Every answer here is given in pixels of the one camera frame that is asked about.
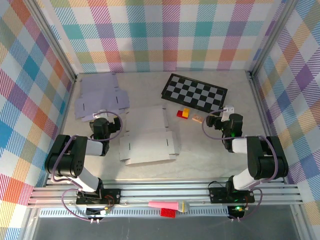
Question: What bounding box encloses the lilac paper box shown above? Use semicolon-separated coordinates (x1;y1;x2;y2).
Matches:
74;72;131;123

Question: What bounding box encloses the white paper box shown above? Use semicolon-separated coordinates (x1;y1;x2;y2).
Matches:
118;104;182;167

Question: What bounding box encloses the pinkish wooden block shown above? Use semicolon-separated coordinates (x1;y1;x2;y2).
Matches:
191;112;204;124

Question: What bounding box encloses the black grey chessboard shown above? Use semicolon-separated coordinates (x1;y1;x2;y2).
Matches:
160;73;229;117

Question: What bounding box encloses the pink toy microphone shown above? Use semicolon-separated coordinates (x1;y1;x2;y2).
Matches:
148;200;191;214

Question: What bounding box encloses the large red toy brick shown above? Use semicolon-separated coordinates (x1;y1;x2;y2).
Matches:
160;207;177;219

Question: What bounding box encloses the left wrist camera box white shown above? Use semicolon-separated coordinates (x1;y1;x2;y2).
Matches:
92;109;110;120

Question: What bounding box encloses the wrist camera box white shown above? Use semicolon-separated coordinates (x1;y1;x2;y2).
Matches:
221;105;236;121
92;109;110;120

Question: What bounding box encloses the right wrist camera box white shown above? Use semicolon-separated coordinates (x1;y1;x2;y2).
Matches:
221;105;236;121

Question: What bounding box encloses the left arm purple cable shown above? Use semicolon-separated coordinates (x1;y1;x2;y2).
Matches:
50;110;123;224

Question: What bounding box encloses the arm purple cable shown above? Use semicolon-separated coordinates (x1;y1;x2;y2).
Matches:
50;110;123;224
201;107;280;223

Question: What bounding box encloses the narrow aluminium frame rail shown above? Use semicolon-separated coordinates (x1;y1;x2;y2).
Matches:
56;76;78;141
246;71;288;185

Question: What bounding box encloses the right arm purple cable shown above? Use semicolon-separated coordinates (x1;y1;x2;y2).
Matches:
201;107;280;223

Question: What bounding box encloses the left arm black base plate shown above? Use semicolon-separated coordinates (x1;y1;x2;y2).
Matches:
75;187;122;206

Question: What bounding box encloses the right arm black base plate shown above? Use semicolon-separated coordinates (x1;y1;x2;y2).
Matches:
208;186;256;205

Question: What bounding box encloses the wide aluminium frame rail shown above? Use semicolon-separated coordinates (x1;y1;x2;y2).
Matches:
26;178;305;209

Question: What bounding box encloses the slotted grey cable duct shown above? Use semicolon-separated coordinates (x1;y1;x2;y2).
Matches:
39;208;231;218

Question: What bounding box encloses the aluminium frame post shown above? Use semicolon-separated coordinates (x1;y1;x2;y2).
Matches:
23;0;78;83
248;0;300;78

